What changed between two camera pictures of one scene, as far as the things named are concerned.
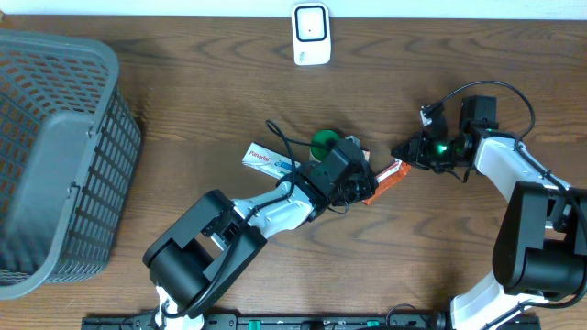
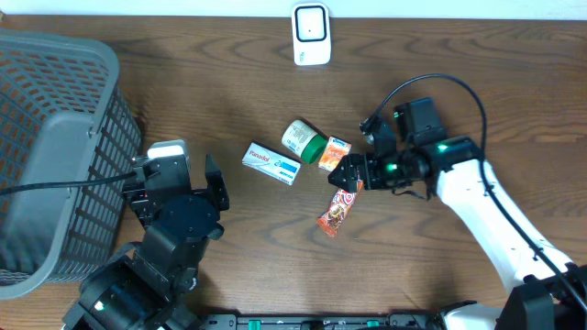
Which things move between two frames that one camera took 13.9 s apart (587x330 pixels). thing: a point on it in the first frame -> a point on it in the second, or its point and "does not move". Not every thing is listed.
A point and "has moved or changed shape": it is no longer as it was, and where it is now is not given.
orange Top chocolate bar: [387, 179] has moved or changed shape
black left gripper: [368, 187] -> [208, 203]
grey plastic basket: [71, 141] does not move
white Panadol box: [269, 162] does not move
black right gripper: [415, 154] -> [370, 174]
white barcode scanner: [312, 33] does not move
